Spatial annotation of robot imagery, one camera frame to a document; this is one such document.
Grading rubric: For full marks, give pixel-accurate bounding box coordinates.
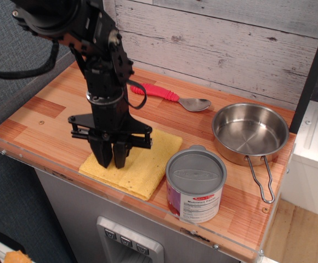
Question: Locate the small steel pan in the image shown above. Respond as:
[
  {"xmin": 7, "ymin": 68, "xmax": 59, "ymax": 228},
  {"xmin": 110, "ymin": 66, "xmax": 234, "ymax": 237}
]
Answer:
[{"xmin": 212, "ymin": 102, "xmax": 289, "ymax": 204}]

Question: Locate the orange object bottom left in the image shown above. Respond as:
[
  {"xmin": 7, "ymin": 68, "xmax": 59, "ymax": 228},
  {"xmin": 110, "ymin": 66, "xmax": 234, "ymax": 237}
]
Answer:
[{"xmin": 3, "ymin": 250, "xmax": 33, "ymax": 263}]

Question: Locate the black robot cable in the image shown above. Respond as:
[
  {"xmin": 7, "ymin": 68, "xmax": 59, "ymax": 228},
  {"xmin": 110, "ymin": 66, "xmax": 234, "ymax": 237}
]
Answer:
[{"xmin": 0, "ymin": 8, "xmax": 148, "ymax": 110}]

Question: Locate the yellow towel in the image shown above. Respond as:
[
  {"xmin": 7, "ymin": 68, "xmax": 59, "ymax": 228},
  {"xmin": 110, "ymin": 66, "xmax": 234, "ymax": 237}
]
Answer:
[{"xmin": 79, "ymin": 129, "xmax": 183, "ymax": 201}]

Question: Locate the silver ice dispenser panel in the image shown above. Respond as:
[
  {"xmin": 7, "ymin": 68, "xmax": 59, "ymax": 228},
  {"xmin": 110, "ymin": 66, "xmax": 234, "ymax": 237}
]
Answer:
[{"xmin": 96, "ymin": 216, "xmax": 164, "ymax": 262}]

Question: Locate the red handled metal spoon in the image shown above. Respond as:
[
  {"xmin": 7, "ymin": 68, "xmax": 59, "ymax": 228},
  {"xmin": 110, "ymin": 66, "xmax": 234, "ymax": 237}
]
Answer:
[{"xmin": 130, "ymin": 83, "xmax": 211, "ymax": 112}]

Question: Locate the white toy unit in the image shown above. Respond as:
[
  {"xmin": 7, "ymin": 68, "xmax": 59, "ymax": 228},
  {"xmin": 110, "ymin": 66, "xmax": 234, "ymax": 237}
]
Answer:
[{"xmin": 281, "ymin": 101, "xmax": 318, "ymax": 214}]

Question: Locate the grey toy fridge cabinet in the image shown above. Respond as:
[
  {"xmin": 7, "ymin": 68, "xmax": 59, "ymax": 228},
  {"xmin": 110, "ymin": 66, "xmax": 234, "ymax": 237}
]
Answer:
[{"xmin": 36, "ymin": 170, "xmax": 237, "ymax": 262}]

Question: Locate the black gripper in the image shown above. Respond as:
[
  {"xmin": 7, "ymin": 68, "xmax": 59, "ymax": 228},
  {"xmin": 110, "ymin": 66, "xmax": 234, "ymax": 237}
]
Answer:
[{"xmin": 68, "ymin": 93, "xmax": 152, "ymax": 168}]

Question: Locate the right black upright post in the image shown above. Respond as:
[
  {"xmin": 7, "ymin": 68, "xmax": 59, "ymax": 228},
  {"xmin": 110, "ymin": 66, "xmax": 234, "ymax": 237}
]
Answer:
[{"xmin": 289, "ymin": 47, "xmax": 318, "ymax": 134}]

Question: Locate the clear acrylic guard rail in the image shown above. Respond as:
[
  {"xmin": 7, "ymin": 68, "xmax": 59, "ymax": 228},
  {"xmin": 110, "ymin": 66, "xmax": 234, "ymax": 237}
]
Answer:
[{"xmin": 0, "ymin": 50, "xmax": 297, "ymax": 263}]

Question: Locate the grey toy food can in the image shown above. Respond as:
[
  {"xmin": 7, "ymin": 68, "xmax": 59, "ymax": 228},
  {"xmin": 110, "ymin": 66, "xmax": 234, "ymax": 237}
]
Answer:
[{"xmin": 166, "ymin": 145, "xmax": 227, "ymax": 224}]

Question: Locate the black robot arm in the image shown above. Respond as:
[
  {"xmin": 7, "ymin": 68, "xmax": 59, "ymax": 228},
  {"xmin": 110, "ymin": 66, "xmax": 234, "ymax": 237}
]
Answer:
[{"xmin": 14, "ymin": 1, "xmax": 152, "ymax": 168}]

